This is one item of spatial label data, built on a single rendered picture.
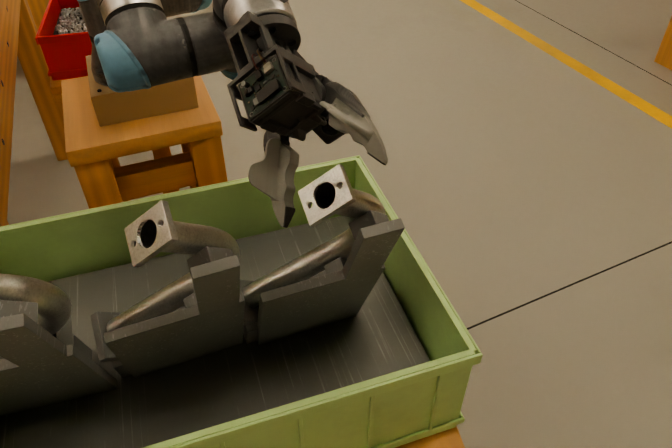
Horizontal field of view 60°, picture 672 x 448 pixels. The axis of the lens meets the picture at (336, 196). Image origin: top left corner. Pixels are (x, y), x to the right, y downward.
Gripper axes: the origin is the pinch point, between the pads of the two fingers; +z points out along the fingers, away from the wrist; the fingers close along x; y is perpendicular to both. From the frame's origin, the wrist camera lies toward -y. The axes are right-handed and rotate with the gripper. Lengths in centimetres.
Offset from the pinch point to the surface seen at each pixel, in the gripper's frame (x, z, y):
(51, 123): -156, -139, -80
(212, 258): -10.7, 2.4, 7.8
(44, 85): -143, -146, -70
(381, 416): -13.7, 19.9, -17.1
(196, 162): -51, -46, -40
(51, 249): -50, -19, -2
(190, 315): -20.5, 4.0, 2.6
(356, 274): -6.3, 5.0, -9.9
